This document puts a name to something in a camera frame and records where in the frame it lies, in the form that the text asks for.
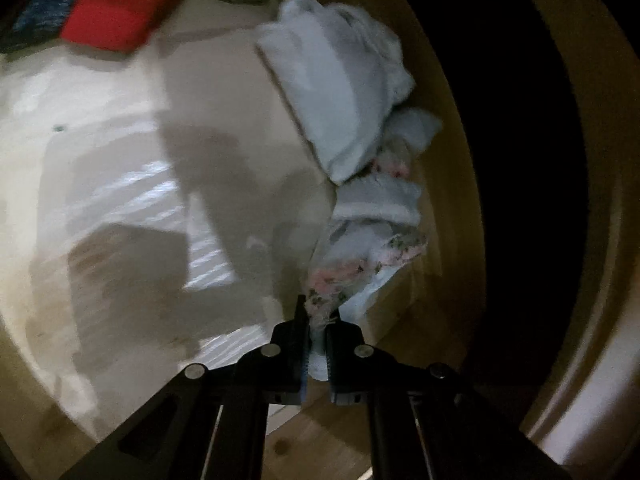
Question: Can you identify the wooden cabinet frame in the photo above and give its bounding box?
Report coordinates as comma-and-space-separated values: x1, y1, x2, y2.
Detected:
500, 0, 640, 466

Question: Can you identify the light blue underwear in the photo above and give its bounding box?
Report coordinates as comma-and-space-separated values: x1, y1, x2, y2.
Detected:
255, 0, 443, 186

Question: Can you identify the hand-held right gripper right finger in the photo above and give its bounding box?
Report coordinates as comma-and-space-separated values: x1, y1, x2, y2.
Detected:
325, 310, 571, 480

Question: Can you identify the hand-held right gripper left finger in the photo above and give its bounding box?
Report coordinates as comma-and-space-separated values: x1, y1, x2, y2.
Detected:
59, 294, 308, 480

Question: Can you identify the blue patterned underwear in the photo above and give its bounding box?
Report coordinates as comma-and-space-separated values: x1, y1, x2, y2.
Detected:
0, 0, 108, 53

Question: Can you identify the grey floral underwear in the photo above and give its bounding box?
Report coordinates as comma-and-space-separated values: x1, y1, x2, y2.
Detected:
306, 132, 431, 381

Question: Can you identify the red underwear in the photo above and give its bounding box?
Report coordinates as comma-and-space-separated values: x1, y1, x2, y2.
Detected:
60, 0, 193, 53

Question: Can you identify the wooden drawer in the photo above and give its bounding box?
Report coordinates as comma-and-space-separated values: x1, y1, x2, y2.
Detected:
0, 0, 488, 480

